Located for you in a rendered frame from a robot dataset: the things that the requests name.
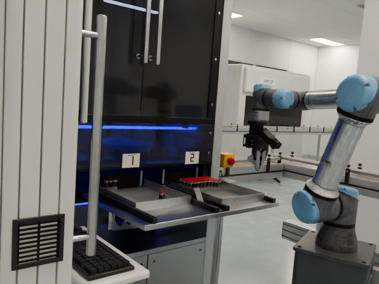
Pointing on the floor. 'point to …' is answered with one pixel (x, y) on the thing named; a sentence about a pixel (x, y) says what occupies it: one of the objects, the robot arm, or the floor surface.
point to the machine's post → (214, 169)
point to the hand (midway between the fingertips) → (259, 168)
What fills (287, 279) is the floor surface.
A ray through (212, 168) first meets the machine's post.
